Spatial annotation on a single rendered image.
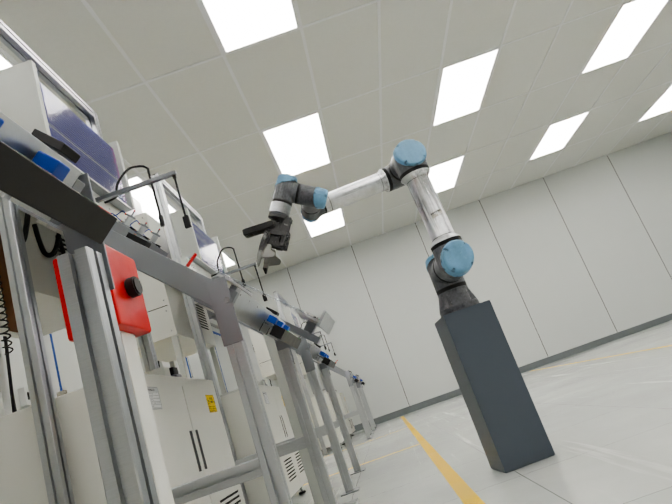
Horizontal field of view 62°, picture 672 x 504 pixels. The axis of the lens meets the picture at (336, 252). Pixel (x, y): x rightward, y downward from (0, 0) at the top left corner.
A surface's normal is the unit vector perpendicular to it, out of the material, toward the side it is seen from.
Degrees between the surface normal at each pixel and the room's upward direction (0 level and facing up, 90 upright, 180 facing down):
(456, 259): 98
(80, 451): 90
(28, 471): 90
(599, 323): 90
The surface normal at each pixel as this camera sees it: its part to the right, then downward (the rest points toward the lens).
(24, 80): -0.09, -0.26
